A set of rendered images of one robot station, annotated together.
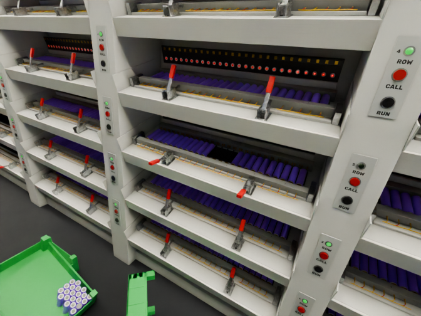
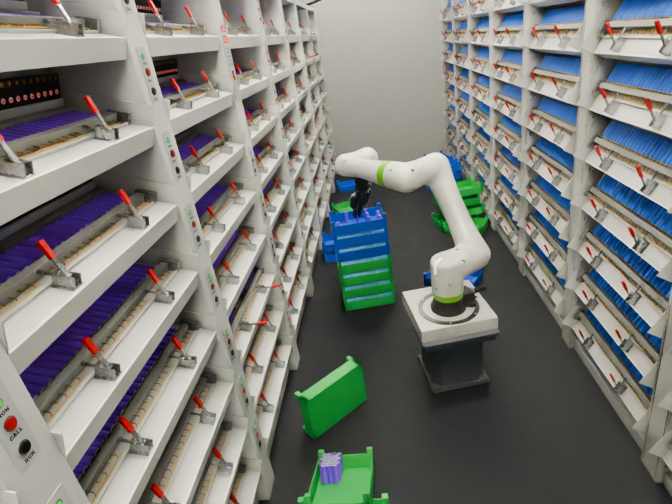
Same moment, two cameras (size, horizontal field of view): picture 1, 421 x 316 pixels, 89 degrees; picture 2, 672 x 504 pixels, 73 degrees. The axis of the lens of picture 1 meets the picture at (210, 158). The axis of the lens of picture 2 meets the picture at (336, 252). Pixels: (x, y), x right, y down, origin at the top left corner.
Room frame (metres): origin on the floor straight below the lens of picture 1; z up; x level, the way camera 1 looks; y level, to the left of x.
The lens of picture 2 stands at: (0.71, 1.58, 1.43)
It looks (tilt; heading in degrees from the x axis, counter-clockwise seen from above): 25 degrees down; 252
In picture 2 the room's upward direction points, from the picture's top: 9 degrees counter-clockwise
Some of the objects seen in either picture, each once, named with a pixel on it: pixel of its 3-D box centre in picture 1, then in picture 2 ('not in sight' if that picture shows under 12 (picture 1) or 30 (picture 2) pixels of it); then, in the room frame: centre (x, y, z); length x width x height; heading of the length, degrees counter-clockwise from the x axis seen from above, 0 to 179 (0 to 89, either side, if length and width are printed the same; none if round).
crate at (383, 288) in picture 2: not in sight; (365, 281); (-0.18, -0.64, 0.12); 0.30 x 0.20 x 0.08; 162
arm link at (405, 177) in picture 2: not in sight; (401, 176); (-0.17, -0.06, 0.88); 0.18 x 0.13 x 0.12; 102
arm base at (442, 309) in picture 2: not in sight; (459, 297); (-0.28, 0.16, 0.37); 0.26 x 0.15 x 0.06; 175
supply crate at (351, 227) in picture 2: not in sight; (357, 218); (-0.18, -0.64, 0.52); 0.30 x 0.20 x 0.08; 162
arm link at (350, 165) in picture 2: not in sight; (361, 168); (-0.12, -0.33, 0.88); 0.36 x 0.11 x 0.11; 102
